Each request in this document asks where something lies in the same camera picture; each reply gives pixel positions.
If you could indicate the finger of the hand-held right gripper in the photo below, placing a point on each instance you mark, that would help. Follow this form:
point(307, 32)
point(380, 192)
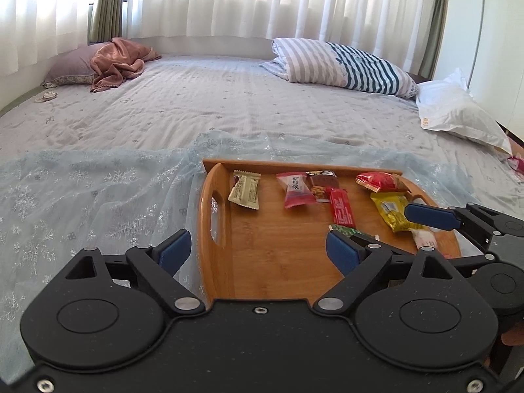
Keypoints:
point(430, 216)
point(470, 258)

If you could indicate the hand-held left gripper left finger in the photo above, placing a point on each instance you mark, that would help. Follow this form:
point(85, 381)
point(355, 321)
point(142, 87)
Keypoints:
point(176, 251)

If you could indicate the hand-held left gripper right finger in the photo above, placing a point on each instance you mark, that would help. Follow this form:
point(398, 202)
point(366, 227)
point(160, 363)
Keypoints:
point(344, 254)

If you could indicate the clear white rice cracker packet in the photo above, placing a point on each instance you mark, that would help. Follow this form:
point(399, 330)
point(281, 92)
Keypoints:
point(423, 239)

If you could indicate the green candy packet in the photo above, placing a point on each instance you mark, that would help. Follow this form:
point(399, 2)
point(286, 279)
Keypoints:
point(348, 228)

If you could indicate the yellow snack packet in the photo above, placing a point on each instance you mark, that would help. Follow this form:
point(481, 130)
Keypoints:
point(391, 211)

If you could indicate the bright red long snack packet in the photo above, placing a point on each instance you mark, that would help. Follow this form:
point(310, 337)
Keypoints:
point(342, 208)

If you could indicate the red peanut packet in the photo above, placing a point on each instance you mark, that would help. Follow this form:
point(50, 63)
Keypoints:
point(380, 181)

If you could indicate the brown seeds packet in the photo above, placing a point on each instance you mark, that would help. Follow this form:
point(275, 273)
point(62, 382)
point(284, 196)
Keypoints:
point(321, 184)

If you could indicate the wooden serving tray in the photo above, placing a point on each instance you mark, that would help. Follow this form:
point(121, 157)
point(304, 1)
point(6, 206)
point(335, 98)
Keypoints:
point(266, 254)

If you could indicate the pink cake packet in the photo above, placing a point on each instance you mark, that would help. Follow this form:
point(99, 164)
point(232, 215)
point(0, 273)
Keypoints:
point(294, 190)

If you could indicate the gold snack packet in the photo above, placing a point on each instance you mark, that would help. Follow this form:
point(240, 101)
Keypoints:
point(245, 192)

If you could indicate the small red white packet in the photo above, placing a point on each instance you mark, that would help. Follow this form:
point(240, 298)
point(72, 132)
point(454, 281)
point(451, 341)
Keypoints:
point(516, 161)

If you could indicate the white pillow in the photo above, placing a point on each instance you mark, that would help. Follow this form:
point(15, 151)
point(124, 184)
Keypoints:
point(454, 110)

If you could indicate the sheer snowflake cloth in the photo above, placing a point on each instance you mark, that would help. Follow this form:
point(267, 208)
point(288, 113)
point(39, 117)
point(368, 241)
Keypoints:
point(82, 196)

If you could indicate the grey quilted bed sheet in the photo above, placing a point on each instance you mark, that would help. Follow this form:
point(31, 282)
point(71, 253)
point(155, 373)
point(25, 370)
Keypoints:
point(204, 98)

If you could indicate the striped folded quilt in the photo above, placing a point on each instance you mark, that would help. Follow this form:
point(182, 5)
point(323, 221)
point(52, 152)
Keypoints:
point(344, 67)

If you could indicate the grey-green curtain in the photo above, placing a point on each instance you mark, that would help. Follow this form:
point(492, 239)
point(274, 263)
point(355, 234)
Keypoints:
point(434, 20)
point(107, 4)

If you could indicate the white wardrobe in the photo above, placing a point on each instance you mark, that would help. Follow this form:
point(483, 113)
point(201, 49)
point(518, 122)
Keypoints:
point(487, 28)

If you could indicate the pink crumpled cloth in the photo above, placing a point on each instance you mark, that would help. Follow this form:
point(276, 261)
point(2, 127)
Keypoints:
point(118, 61)

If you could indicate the small round trinkets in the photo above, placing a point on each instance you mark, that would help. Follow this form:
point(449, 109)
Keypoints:
point(47, 96)

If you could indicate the purple pillow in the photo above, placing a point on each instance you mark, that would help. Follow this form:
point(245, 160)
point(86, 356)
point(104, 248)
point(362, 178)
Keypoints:
point(69, 65)

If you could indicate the white sheer curtain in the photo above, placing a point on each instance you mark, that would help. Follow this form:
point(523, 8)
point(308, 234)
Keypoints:
point(245, 4)

